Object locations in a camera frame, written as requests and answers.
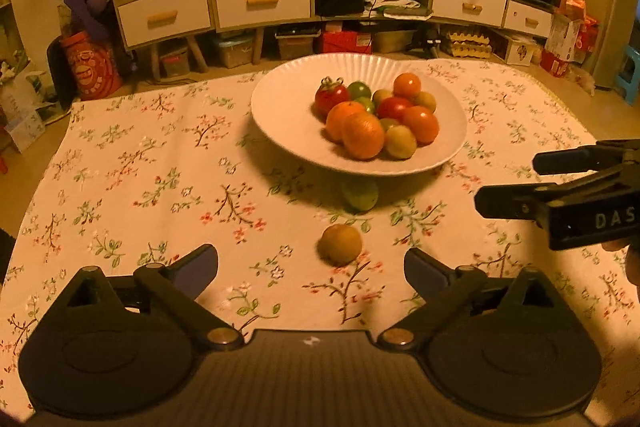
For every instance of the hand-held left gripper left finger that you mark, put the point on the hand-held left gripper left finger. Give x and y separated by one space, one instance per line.
197 267

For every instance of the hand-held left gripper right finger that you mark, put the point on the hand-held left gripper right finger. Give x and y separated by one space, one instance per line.
425 269

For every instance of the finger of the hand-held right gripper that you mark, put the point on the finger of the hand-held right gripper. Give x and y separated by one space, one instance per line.
510 202
560 161

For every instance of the brown kiwi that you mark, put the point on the brown kiwi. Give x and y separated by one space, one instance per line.
340 244

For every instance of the orange tomato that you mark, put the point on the orange tomato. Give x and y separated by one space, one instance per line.
406 85
421 124

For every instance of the orange mandarin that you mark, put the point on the orange mandarin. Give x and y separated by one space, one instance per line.
337 119
363 136

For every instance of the red tomato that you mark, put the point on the red tomato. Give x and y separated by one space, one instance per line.
395 108
331 99

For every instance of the white ribbed plate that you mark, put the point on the white ribbed plate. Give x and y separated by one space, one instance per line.
290 117

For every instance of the person's right hand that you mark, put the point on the person's right hand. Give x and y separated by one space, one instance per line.
632 272

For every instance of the floral tablecloth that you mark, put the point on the floral tablecloth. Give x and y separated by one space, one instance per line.
150 182

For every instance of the green lime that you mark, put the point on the green lime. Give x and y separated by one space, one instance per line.
360 194

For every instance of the blue stool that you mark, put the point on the blue stool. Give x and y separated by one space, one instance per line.
630 77

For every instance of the white printed box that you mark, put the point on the white printed box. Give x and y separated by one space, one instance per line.
514 52

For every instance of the red and white carton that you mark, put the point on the red and white carton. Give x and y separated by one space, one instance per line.
560 39

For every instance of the white drawer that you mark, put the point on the white drawer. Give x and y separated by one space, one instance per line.
235 17
445 17
135 32
515 29

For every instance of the egg carton stack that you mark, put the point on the egg carton stack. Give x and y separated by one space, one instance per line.
468 45

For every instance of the clear storage box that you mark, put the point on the clear storage box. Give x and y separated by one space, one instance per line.
394 41
296 47

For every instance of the grey storage box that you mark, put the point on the grey storage box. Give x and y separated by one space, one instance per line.
175 63

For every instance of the dark green pouch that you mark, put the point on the dark green pouch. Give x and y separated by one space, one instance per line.
407 12

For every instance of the blue-lid storage box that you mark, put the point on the blue-lid storage box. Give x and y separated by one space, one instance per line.
233 52

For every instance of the orange printed bag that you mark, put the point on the orange printed bag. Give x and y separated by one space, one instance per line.
92 67

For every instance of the wooden drawer cabinet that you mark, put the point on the wooden drawer cabinet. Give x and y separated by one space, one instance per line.
258 47

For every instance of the red box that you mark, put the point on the red box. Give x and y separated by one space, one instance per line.
345 43

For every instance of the black chair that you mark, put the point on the black chair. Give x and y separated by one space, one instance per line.
57 67

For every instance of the purple cloth bundle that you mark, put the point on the purple cloth bundle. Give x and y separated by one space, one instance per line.
90 2

